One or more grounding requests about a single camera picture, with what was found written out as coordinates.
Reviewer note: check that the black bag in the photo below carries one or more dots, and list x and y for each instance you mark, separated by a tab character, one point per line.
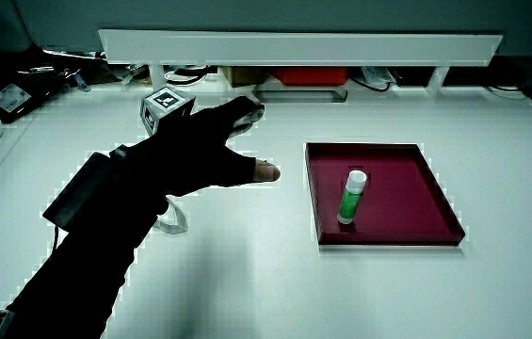
25	75

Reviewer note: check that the red box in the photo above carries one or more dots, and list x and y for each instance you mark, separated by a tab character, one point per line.
310	75

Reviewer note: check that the green white glue stick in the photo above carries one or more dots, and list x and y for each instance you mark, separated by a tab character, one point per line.
350	200

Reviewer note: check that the grey metal flat stand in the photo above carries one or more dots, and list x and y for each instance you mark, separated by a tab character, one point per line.
301	96

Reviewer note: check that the white desk shelf riser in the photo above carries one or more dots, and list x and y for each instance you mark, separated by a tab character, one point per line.
294	47

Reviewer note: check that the dark red square tray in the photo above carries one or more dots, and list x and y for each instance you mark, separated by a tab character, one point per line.
397	202

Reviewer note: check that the clear plastic bag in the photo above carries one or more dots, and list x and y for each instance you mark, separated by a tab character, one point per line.
376	75

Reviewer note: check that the person's left forearm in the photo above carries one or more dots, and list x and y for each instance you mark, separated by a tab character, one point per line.
91	263

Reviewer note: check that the brown cardboard box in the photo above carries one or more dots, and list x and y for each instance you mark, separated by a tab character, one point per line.
242	75

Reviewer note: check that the person's left hand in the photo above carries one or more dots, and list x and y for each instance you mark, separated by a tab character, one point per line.
190	150

